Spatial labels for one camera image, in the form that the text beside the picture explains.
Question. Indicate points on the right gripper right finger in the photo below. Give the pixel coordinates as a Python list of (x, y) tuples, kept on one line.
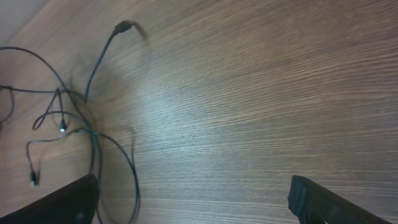
[(312, 203)]

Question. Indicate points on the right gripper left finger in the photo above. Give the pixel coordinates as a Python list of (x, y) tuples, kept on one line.
[(73, 203)]

